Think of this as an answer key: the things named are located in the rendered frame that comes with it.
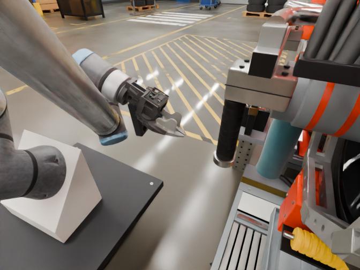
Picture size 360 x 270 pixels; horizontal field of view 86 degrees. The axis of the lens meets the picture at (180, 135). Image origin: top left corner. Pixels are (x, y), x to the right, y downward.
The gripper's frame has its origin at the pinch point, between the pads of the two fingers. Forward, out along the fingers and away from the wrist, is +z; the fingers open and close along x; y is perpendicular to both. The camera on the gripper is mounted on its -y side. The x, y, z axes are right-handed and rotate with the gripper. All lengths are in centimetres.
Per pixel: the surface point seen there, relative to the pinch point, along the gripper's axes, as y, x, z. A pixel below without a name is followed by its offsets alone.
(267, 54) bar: 33.7, -15.7, 3.6
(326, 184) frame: 11.3, 3.6, 40.0
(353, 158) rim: 17, 14, 45
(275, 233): -31, 13, 61
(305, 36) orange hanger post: 11, 236, 55
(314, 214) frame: 12.3, -10.2, 33.3
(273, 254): -31, 4, 60
